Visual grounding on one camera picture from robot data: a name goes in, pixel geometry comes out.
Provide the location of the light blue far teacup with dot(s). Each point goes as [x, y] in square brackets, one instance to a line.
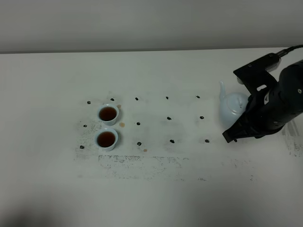
[108, 114]

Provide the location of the light blue teacup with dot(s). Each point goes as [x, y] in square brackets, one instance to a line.
[108, 114]
[106, 139]

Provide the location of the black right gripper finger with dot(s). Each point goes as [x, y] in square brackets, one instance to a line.
[240, 129]

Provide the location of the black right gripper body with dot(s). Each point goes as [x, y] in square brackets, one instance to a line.
[274, 107]

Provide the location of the light blue near teacup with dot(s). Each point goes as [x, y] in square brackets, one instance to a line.
[106, 139]

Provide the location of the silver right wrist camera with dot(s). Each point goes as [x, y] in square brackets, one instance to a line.
[255, 74]

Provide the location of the light blue porcelain teapot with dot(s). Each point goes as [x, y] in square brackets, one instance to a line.
[231, 107]

